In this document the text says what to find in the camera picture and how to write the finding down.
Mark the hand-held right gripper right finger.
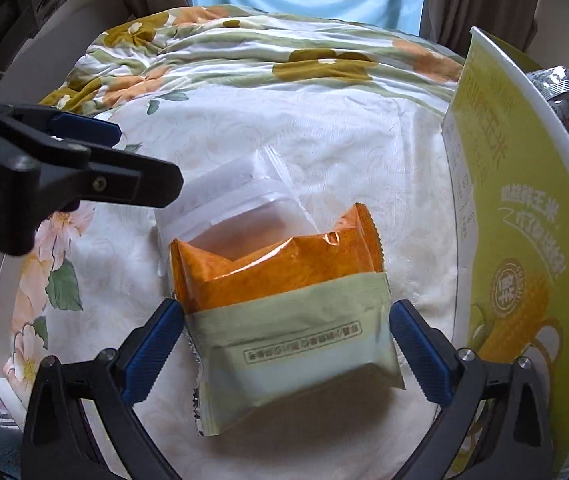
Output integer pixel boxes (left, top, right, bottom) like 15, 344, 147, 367
389, 299, 554, 480

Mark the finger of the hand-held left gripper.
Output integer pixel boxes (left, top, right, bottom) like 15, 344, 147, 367
0, 102, 123, 149
29, 142, 184, 209

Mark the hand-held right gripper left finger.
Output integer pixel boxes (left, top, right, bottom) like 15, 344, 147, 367
21, 298, 188, 480

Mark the clear plastic container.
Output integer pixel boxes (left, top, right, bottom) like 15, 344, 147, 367
156, 145, 326, 261

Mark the orange green snack packet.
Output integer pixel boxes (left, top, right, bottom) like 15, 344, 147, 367
169, 203, 406, 437

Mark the yellow green cardboard box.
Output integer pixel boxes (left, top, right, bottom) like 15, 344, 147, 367
442, 26, 569, 480

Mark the beige bed headboard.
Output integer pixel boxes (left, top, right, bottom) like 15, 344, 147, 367
0, 0, 136, 107

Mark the floral white tablecloth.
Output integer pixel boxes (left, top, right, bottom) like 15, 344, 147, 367
2, 77, 470, 480

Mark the floral blanket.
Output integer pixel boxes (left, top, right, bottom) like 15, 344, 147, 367
39, 4, 470, 122

